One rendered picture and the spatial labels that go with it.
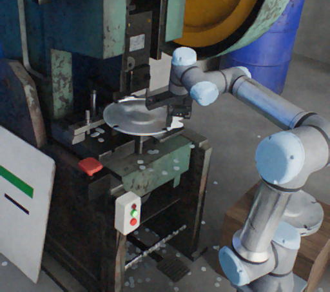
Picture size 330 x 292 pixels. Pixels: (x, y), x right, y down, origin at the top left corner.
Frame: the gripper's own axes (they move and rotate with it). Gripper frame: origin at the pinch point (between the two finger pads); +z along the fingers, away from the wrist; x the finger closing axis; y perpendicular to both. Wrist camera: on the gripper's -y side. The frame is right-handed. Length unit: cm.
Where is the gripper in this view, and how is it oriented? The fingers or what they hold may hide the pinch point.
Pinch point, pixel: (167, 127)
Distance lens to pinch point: 166.8
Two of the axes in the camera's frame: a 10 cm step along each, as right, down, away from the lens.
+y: 9.9, 0.4, 1.0
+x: -0.3, -7.5, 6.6
